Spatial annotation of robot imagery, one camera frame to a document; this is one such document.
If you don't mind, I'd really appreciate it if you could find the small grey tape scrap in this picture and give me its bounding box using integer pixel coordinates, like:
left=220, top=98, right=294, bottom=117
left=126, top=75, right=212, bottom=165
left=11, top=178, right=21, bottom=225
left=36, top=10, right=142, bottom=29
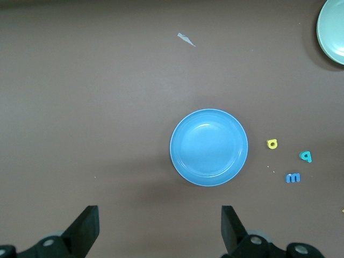
left=177, top=32, right=197, bottom=47

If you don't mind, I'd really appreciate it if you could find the brown paper table cover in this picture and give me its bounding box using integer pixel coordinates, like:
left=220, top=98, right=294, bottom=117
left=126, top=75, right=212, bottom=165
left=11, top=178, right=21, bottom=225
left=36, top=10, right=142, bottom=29
left=0, top=0, right=344, bottom=258

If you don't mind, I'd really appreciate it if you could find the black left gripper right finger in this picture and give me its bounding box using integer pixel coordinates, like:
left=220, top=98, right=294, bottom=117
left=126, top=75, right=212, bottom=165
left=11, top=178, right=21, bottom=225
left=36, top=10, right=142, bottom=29
left=220, top=205, right=326, bottom=258

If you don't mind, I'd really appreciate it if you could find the pale green round plate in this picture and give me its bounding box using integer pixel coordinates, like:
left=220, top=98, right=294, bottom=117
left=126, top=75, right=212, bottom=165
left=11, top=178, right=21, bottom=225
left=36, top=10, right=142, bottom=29
left=316, top=0, right=344, bottom=66

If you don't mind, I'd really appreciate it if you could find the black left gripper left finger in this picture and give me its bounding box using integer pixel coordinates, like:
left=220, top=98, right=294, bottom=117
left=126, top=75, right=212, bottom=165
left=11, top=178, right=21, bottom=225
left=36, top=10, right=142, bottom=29
left=0, top=205, right=100, bottom=258

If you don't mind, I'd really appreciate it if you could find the blue round plate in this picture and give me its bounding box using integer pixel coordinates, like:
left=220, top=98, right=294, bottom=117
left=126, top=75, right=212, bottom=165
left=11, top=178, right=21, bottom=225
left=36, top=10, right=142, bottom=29
left=169, top=108, right=249, bottom=188

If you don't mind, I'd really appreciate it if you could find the teal foam letter p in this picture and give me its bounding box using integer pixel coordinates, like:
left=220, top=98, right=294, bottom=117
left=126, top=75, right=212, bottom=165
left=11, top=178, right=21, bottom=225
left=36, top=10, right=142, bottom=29
left=299, top=150, right=313, bottom=163

